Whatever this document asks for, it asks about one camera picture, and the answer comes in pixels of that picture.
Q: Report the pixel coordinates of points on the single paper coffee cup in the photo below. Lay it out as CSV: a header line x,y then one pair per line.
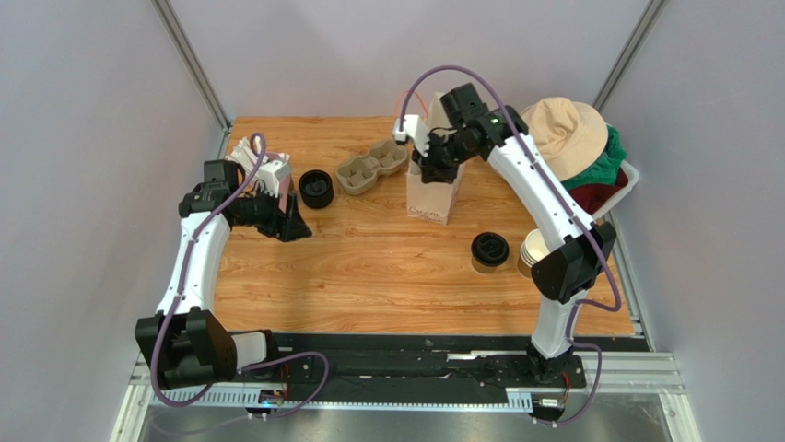
x,y
482,267

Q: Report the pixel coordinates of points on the dark red cloth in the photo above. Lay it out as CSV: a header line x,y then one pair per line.
x,y
591,197

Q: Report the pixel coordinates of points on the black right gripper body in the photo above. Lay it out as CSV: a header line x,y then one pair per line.
x,y
433,163

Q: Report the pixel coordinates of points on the stack of paper cups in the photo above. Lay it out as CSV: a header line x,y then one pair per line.
x,y
532,250

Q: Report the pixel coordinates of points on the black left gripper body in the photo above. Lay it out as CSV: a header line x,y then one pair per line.
x,y
265,214

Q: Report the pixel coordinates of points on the white paper takeout bag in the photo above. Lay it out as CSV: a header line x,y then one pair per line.
x,y
432,201

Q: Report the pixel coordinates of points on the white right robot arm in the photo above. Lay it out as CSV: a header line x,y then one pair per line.
x,y
578,248

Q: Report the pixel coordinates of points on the green cloth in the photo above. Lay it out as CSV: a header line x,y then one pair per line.
x,y
604,170

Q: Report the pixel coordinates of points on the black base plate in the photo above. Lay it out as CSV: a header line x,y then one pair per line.
x,y
415,369

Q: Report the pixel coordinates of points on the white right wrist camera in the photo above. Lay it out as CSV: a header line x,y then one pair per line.
x,y
411,128

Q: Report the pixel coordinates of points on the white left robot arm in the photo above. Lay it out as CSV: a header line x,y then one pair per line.
x,y
184,344

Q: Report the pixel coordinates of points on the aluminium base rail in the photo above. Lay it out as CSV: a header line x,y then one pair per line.
x,y
633,395

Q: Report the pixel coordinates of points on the beige bucket hat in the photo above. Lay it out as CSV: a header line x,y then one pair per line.
x,y
569,135

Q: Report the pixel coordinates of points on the white plastic basket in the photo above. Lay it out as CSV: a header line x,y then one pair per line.
x,y
633,175

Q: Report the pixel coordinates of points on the pink cup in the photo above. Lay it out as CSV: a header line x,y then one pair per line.
x,y
276,173

